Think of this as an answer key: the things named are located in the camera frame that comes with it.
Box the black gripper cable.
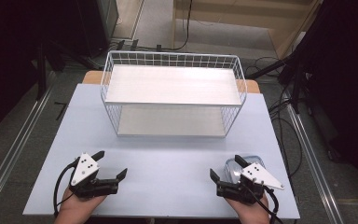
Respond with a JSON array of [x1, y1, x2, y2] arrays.
[[241, 182, 284, 224], [52, 161, 79, 217]]

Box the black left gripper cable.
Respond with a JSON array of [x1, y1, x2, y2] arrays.
[[52, 161, 79, 217]]

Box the black metal stand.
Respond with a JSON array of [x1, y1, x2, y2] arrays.
[[34, 39, 102, 101], [245, 50, 313, 115]]

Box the person's right hand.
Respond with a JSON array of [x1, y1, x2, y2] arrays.
[[225, 193, 270, 224]]

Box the white wire shelf rack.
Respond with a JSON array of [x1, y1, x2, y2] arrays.
[[100, 49, 248, 138]]

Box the person's left hand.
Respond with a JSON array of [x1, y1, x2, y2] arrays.
[[54, 186, 107, 224]]

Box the black floor cables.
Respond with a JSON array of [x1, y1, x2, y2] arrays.
[[245, 55, 304, 200]]

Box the metal floor rail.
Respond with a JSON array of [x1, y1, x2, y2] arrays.
[[286, 103, 347, 224], [0, 70, 57, 216]]

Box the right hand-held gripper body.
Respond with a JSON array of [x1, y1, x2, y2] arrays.
[[215, 161, 285, 205]]

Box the light wooden cabinet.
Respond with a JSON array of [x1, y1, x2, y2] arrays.
[[171, 0, 323, 60]]

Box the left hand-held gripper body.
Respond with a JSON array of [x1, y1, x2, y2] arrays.
[[68, 152, 119, 200]]

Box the grey cabinet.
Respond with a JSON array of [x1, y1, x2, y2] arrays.
[[96, 0, 120, 41]]

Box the black hanging cable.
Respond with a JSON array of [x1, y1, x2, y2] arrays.
[[136, 0, 194, 52]]

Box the dark curtain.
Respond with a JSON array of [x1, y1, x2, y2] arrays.
[[0, 0, 101, 144], [292, 0, 358, 200]]

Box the clear plastic box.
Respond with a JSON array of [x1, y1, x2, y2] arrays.
[[223, 154, 266, 185]]

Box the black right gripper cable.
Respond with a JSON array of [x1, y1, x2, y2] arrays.
[[241, 182, 284, 224]]

